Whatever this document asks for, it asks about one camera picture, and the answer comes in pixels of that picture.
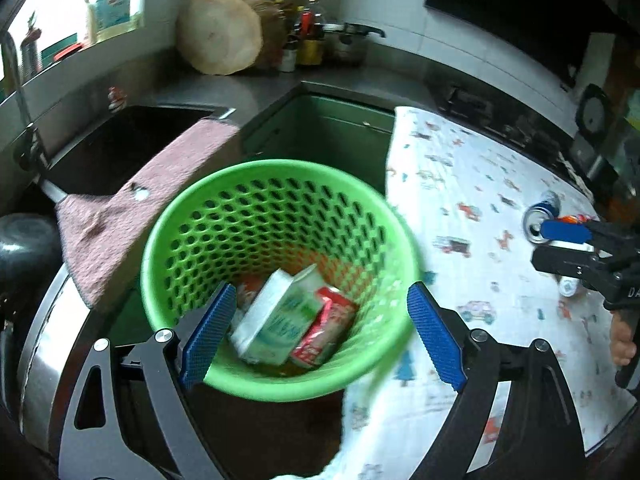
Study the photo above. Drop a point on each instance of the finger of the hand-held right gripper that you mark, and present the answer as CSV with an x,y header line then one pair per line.
x,y
565,260
565,231

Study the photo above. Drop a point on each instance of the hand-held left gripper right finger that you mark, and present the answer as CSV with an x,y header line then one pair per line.
x,y
437,340

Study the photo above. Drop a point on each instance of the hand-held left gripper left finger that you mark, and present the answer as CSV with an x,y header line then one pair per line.
x,y
210,340

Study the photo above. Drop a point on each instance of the red snack packet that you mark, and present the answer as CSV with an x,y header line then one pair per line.
x,y
575,218

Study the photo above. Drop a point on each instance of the blue drink can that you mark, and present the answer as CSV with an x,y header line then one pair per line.
x,y
542,210

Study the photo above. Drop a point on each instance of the white blue milk carton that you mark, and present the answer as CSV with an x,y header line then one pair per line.
x,y
275,320

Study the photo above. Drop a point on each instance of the green perforated plastic basket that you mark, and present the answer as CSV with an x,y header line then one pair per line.
x,y
280,165

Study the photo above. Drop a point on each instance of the person's right hand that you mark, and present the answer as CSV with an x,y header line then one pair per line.
x,y
622,342

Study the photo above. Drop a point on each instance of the wooden glass cabinet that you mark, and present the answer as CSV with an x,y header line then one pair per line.
x,y
630,135

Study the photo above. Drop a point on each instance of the black rice cooker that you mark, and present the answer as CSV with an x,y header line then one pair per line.
x,y
592,115

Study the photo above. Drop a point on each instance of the white printed cartoon cloth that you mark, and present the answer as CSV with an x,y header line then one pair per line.
x,y
450,185

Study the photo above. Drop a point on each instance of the pink towel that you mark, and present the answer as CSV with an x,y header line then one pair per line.
x,y
115,225

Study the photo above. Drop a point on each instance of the black gas stove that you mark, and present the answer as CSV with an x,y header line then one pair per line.
x,y
470,105

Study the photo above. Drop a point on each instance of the dark kitchen sink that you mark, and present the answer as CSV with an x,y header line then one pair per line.
x,y
125,145

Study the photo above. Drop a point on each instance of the green base cabinet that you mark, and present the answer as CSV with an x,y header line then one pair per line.
x,y
320,130

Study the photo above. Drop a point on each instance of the black range hood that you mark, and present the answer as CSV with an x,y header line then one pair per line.
x,y
500,0

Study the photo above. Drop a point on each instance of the small red white figurine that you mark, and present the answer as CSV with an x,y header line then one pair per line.
x,y
117,100

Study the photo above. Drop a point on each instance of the steel cooking pot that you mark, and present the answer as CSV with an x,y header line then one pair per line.
x,y
345,45

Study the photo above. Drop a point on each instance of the yellow label bottle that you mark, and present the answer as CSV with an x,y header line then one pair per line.
x,y
309,52

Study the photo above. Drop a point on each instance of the round wooden chopping block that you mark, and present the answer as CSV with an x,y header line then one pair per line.
x,y
220,35

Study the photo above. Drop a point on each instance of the small red box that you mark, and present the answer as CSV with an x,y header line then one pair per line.
x,y
67,51

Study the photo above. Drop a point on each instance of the steel faucet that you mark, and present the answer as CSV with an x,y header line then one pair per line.
x,y
15,75

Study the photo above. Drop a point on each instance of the dark sauce bottle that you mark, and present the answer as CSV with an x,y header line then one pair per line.
x,y
290,17

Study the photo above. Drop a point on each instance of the white pump bottle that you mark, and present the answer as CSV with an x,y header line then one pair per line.
x,y
90,20

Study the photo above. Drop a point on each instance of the white detergent jug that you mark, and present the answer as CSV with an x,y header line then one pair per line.
x,y
115,10

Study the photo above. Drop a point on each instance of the window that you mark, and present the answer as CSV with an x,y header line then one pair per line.
x,y
50,0

